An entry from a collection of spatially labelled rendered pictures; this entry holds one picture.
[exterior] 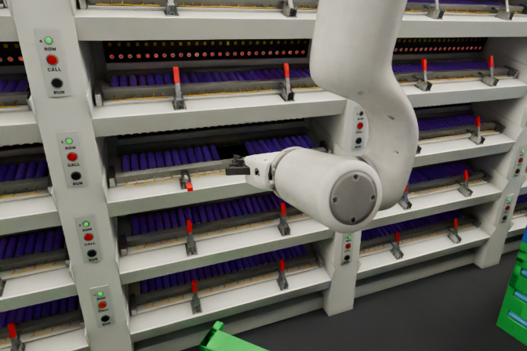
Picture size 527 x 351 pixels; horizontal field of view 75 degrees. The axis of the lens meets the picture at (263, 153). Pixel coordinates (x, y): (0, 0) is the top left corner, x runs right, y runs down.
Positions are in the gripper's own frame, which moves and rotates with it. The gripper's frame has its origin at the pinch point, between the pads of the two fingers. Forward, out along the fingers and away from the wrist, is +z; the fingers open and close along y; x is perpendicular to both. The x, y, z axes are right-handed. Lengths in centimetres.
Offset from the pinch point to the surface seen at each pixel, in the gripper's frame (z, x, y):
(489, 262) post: 30, -59, 104
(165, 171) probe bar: 23.0, -4.0, -16.7
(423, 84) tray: 16, 13, 57
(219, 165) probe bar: 23.1, -4.2, -3.4
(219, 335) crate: 13.7, -44.3, -9.3
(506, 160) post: 22, -16, 100
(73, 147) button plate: 16.0, 4.8, -34.5
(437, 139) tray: 25, -6, 71
